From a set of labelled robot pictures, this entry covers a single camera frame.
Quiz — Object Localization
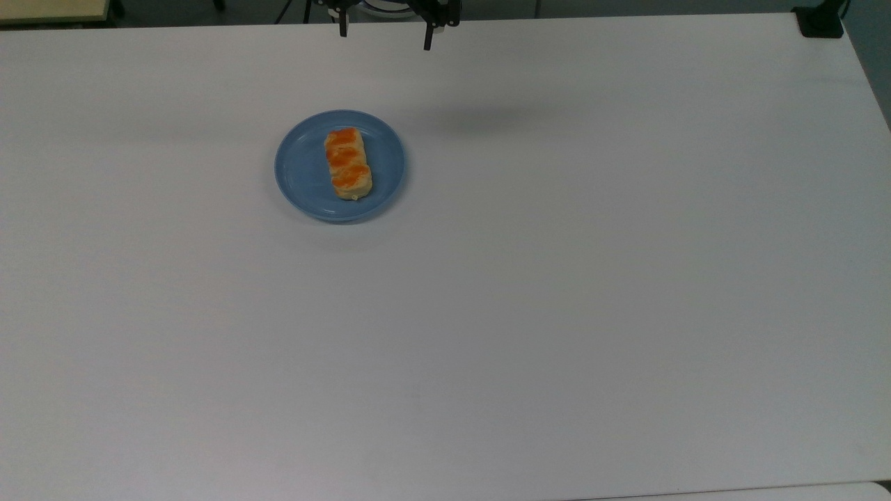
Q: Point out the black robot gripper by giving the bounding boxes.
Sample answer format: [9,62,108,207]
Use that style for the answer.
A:
[315,0,462,51]

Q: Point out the orange glazed bread loaf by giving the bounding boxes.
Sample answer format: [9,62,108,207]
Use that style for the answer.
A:
[323,127,373,202]

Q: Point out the black tripod legs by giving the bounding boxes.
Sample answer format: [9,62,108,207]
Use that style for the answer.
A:
[274,0,314,25]

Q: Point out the blue round plate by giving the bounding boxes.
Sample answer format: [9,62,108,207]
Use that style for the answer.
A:
[274,109,407,223]

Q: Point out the beige wooden desk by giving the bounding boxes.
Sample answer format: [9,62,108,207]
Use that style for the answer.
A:
[0,0,113,28]

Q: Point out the black table clamp mount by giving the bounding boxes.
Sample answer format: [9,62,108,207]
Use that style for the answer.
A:
[792,0,851,39]

